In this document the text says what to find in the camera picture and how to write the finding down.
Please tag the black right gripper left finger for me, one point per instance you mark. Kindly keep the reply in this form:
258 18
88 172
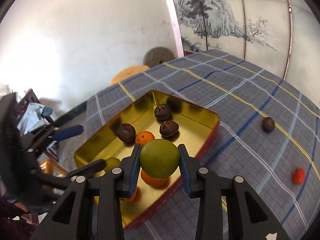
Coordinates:
94 202

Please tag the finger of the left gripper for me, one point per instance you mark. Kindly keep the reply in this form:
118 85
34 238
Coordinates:
75 173

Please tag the dark brown fruit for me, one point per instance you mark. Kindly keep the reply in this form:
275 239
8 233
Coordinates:
267 124
168 128
162 112
126 133

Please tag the red-orange fruit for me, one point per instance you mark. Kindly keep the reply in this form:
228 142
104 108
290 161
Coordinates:
136 197

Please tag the small orange in tin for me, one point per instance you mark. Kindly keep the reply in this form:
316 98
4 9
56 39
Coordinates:
144 137

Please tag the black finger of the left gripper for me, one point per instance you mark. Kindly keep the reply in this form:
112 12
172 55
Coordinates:
65 132

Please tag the painted folding screen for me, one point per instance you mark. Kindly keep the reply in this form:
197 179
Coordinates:
281 36

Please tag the grey plaid tablecloth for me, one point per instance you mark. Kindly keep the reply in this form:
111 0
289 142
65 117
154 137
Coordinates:
242 94

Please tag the green fruit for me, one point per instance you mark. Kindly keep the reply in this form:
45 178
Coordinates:
159 158
111 163

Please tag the dark brown fruit in tin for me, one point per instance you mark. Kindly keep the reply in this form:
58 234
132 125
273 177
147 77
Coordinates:
162 112

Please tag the orange round cushion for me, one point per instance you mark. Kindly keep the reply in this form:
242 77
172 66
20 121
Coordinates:
128 72

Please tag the red gold toffee tin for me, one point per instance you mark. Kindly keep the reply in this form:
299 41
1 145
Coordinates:
197 130

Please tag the wooden shelf furniture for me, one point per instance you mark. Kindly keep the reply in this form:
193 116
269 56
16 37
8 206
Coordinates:
18 118

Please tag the red fruit right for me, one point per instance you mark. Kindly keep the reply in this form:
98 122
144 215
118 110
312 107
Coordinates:
299 176

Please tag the large orange fruit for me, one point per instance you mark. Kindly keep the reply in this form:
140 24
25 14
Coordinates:
153 182

